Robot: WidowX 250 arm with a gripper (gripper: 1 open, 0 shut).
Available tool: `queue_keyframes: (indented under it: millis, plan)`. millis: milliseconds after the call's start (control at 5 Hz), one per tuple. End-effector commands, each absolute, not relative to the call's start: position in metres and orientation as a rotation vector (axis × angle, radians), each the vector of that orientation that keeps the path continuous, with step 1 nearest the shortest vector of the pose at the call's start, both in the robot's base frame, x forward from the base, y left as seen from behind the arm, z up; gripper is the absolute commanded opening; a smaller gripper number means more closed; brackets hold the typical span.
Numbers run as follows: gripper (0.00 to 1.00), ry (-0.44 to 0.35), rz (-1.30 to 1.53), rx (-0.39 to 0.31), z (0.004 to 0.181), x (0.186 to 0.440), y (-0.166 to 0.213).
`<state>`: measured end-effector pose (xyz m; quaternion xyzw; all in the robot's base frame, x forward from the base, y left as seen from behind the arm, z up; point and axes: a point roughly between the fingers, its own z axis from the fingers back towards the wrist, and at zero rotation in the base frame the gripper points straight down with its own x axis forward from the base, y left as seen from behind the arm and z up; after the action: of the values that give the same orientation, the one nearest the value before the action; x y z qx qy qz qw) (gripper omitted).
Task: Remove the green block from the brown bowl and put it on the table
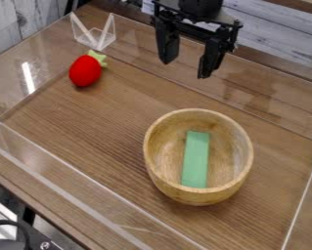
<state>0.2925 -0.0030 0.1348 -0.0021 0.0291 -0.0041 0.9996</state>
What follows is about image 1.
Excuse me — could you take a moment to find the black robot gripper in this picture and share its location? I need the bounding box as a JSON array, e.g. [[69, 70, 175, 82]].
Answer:
[[151, 0, 242, 79]]

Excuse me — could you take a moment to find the green rectangular block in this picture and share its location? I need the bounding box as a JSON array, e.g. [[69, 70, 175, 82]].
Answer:
[[181, 131, 210, 188]]

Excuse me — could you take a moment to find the light wooden bowl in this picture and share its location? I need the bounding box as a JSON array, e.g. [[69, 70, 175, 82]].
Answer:
[[142, 108, 253, 206]]

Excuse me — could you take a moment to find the red plush strawberry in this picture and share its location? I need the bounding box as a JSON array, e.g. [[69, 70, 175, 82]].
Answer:
[[69, 50, 107, 87]]

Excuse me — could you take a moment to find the clear acrylic corner bracket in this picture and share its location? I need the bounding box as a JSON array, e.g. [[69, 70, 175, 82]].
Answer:
[[69, 13, 116, 51]]

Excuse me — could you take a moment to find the clear acrylic tray wall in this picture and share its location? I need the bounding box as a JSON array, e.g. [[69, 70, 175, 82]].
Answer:
[[0, 122, 206, 250]]

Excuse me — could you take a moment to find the black cable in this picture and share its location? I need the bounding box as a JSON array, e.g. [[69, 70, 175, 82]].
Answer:
[[0, 219, 31, 250]]

